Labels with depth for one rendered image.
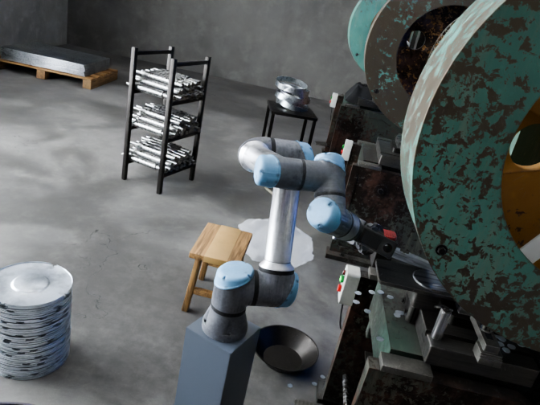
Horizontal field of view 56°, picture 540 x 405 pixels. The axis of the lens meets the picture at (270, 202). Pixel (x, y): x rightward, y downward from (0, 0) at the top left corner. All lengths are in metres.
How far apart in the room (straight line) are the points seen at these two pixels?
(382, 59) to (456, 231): 1.80
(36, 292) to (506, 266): 1.57
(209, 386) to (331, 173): 0.89
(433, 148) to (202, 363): 1.09
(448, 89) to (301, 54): 7.13
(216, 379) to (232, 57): 6.83
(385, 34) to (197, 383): 1.86
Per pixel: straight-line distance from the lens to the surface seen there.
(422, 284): 1.59
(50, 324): 2.06
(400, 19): 2.72
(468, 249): 1.06
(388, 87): 2.75
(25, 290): 2.05
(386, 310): 1.67
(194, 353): 1.74
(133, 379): 2.17
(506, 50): 0.96
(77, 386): 2.15
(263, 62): 8.10
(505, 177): 1.10
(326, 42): 8.01
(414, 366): 1.50
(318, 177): 1.19
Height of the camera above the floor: 1.51
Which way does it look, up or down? 23 degrees down
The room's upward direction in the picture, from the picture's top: 12 degrees clockwise
